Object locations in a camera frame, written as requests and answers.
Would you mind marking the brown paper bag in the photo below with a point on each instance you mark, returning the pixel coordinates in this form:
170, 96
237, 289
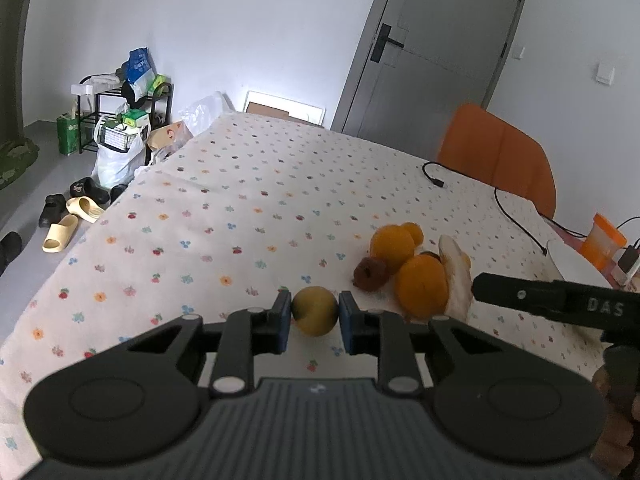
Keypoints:
167, 137

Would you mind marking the small orange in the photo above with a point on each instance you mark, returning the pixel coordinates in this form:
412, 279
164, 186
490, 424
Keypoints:
415, 232

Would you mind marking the white light switch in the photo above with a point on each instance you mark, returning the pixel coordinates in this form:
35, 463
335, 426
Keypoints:
604, 72

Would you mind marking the white plate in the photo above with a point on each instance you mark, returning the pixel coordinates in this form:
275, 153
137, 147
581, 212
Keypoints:
575, 266

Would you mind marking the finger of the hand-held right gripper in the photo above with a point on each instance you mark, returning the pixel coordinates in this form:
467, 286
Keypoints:
515, 294

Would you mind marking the beige slipper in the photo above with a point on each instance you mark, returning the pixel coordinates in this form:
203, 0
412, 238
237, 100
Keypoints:
59, 235
85, 208

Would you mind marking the cardboard sheet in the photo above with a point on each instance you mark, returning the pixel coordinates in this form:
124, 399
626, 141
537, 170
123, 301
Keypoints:
267, 109

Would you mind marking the green bag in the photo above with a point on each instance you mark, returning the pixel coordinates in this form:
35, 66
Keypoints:
67, 135

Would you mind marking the green cushion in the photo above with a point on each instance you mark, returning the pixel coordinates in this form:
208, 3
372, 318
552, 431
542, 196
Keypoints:
15, 162

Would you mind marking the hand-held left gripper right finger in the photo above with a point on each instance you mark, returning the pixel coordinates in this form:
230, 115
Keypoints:
347, 322

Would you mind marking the black shoe rack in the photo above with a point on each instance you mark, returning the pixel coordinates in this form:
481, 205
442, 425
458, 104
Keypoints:
162, 105

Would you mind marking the white charger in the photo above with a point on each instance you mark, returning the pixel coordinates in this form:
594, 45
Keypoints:
627, 264

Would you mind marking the clear plastic bag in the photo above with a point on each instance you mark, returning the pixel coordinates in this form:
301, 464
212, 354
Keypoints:
205, 112

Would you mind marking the white box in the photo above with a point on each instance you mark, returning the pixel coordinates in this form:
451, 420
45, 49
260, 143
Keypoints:
95, 84

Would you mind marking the grey door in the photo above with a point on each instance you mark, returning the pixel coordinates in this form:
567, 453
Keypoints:
440, 60

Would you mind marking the orange plastic cup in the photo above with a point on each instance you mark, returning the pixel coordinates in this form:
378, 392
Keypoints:
602, 245

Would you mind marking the black shoe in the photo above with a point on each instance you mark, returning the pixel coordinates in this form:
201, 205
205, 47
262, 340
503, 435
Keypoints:
9, 250

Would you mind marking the green packet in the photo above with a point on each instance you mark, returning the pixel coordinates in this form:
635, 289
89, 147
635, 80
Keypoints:
160, 82

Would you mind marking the blue bag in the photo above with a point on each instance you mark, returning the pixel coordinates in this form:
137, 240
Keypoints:
140, 70

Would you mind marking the white plastic bag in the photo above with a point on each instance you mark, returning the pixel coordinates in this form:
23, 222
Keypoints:
117, 165

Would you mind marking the orange chair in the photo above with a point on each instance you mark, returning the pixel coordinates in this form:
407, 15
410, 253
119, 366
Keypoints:
495, 150

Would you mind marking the person's right hand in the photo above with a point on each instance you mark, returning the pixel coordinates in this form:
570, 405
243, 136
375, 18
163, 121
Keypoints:
622, 442

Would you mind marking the yellow-green round fruit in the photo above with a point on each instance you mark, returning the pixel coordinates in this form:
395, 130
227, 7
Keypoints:
315, 317

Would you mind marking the black slipper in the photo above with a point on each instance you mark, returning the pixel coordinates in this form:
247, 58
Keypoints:
51, 208
86, 190

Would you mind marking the brown round fruit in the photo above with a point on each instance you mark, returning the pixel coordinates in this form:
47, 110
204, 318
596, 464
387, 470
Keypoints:
370, 273

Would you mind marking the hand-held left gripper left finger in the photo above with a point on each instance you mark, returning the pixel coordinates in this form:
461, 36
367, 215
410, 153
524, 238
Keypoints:
282, 321

